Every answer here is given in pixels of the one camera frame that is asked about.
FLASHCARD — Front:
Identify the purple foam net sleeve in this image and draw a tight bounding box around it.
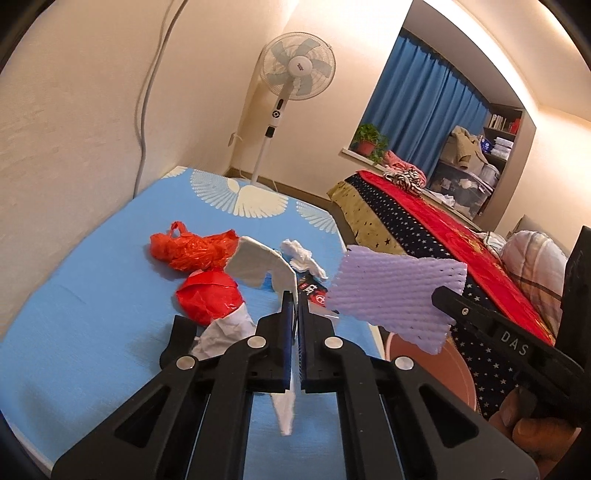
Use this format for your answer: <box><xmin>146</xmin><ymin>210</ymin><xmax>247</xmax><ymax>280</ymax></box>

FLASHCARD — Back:
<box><xmin>325</xmin><ymin>245</ymin><xmax>468</xmax><ymax>355</ymax></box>

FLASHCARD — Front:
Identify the orange plastic bag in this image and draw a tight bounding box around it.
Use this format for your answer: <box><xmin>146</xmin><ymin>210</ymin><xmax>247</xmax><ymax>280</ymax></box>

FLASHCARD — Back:
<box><xmin>149</xmin><ymin>221</ymin><xmax>239</xmax><ymax>274</ymax></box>

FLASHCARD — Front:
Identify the right hand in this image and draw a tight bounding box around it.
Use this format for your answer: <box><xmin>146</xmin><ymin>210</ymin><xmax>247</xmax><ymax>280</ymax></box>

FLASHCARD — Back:
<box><xmin>489</xmin><ymin>387</ymin><xmax>581</xmax><ymax>479</ymax></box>

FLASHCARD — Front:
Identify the white standing fan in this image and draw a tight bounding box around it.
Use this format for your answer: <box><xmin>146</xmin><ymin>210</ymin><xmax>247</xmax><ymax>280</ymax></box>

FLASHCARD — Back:
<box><xmin>250</xmin><ymin>31</ymin><xmax>337</xmax><ymax>185</ymax></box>

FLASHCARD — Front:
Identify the beige jacket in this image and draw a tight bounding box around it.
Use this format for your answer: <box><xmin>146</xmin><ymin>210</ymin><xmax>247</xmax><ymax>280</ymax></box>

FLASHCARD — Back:
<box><xmin>440</xmin><ymin>125</ymin><xmax>488</xmax><ymax>173</ymax></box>

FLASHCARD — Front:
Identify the clear plastic storage box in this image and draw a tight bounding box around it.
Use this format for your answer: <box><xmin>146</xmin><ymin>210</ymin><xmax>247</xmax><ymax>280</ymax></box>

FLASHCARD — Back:
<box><xmin>428</xmin><ymin>161</ymin><xmax>494</xmax><ymax>220</ymax></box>

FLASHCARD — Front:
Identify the black snack wrapper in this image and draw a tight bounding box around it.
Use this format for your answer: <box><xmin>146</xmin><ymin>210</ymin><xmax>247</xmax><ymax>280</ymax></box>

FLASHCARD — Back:
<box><xmin>297</xmin><ymin>272</ymin><xmax>339</xmax><ymax>322</ymax></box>

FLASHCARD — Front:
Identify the blue crane pattern cloth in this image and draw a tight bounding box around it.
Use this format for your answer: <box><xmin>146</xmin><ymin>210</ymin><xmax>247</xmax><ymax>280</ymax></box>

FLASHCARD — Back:
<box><xmin>0</xmin><ymin>166</ymin><xmax>387</xmax><ymax>480</ymax></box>

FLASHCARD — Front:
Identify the red plastic bag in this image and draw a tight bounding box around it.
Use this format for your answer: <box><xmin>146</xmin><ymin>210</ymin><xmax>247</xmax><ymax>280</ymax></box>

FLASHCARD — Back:
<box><xmin>175</xmin><ymin>271</ymin><xmax>243</xmax><ymax>327</ymax></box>

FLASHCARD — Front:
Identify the grey wall cable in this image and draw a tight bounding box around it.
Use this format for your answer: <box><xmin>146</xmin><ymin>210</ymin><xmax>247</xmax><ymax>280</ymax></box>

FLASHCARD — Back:
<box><xmin>132</xmin><ymin>0</ymin><xmax>189</xmax><ymax>198</ymax></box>

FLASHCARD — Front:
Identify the pink clothing pile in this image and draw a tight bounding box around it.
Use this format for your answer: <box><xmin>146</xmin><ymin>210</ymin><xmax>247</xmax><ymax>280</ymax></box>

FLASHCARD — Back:
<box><xmin>383</xmin><ymin>150</ymin><xmax>417</xmax><ymax>172</ymax></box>

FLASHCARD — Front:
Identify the zebra pattern cloth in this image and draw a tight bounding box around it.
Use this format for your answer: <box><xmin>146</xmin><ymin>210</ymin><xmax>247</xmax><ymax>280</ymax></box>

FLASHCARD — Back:
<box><xmin>384</xmin><ymin>169</ymin><xmax>427</xmax><ymax>196</ymax></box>

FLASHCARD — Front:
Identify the crumpled white tissue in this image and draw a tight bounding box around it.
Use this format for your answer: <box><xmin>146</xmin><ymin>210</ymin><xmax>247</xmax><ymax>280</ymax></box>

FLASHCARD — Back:
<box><xmin>280</xmin><ymin>239</ymin><xmax>329</xmax><ymax>281</ymax></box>

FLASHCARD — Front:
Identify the red blanket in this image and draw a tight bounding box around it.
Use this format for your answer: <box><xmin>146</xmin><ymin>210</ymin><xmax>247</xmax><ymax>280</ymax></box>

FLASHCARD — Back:
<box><xmin>346</xmin><ymin>171</ymin><xmax>555</xmax><ymax>345</ymax></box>

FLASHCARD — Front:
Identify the wooden bookshelf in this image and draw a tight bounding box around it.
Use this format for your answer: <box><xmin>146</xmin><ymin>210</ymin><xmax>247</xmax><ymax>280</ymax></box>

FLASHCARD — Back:
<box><xmin>476</xmin><ymin>104</ymin><xmax>536</xmax><ymax>230</ymax></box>

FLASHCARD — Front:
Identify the potted green plant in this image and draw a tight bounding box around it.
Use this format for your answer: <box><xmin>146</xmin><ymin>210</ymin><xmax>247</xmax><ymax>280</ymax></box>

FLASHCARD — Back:
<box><xmin>351</xmin><ymin>123</ymin><xmax>389</xmax><ymax>165</ymax></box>

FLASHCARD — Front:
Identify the pink plastic trash bin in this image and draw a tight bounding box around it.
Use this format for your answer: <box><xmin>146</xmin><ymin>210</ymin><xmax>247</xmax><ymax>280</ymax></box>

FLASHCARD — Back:
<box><xmin>385</xmin><ymin>333</ymin><xmax>478</xmax><ymax>411</ymax></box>

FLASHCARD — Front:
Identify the plaid pillow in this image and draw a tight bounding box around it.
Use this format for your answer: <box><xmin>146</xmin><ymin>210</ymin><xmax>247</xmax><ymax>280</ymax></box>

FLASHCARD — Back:
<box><xmin>501</xmin><ymin>230</ymin><xmax>567</xmax><ymax>334</ymax></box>

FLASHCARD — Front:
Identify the navy star bed sheet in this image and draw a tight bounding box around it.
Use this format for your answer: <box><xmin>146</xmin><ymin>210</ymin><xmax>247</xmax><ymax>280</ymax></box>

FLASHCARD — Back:
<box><xmin>327</xmin><ymin>174</ymin><xmax>551</xmax><ymax>421</ymax></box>

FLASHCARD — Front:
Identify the blue window curtain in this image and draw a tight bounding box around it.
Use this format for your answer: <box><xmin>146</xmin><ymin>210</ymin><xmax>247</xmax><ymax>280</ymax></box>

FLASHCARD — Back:
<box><xmin>361</xmin><ymin>29</ymin><xmax>489</xmax><ymax>176</ymax></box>

